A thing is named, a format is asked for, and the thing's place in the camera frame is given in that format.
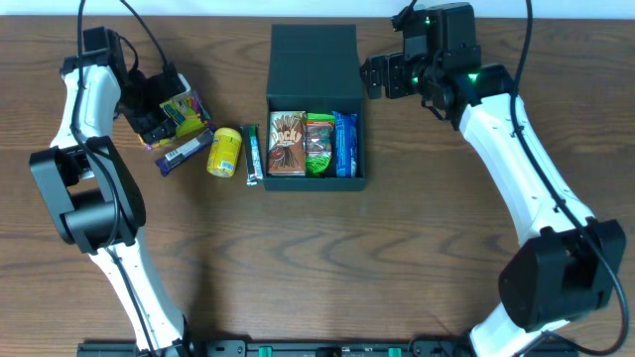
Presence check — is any yellow green snack box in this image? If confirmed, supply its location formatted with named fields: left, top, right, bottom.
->
left=139, top=89, right=212, bottom=150

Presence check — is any blue cookie pack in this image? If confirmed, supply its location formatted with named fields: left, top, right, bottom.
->
left=332, top=111, right=358, bottom=178

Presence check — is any purple chocolate bar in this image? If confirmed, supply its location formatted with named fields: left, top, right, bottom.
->
left=155, top=128, right=214, bottom=177

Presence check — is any yellow mentos bottle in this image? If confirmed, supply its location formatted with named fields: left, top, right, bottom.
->
left=206, top=127, right=242, bottom=178

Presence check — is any green gummy candy bag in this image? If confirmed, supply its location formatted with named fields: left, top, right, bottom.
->
left=305, top=113, right=334, bottom=177

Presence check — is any small green red candy bar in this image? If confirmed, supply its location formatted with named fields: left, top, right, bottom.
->
left=241, top=124, right=264, bottom=186

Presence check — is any brown pocky box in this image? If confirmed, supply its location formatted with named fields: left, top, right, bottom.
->
left=268, top=111, right=307, bottom=177

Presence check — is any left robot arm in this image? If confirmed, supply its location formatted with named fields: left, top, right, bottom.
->
left=29, top=27, right=196, bottom=356

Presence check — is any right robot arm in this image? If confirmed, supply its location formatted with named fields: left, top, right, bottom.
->
left=360, top=2, right=630, bottom=356

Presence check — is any dark green open box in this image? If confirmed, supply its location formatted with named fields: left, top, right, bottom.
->
left=264, top=24, right=366, bottom=191

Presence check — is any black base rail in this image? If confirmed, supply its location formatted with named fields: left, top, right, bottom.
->
left=76, top=339, right=579, bottom=357

